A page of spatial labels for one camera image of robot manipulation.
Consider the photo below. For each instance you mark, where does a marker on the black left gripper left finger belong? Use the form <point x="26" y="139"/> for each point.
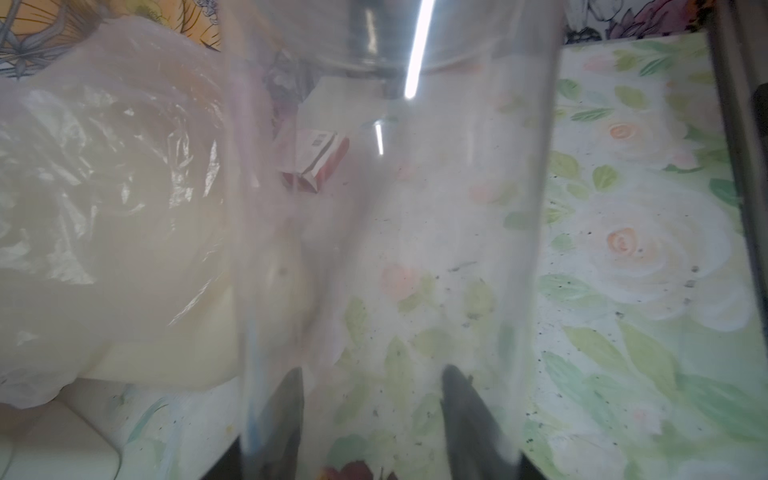
<point x="268" y="448"/>

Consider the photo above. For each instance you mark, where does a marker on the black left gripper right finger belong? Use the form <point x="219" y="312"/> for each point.
<point x="474" y="441"/>

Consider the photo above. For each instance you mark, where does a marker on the clear jar with dried flowers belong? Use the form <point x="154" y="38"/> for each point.
<point x="420" y="250"/>

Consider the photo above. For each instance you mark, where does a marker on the pink tea packet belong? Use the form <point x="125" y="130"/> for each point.
<point x="316" y="155"/>

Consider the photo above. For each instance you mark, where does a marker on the blue lidded storage box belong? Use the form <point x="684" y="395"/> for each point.
<point x="53" y="442"/>

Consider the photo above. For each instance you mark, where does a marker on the bin with plastic liner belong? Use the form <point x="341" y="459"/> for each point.
<point x="114" y="229"/>

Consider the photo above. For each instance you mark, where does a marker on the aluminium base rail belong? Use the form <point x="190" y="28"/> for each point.
<point x="737" y="33"/>

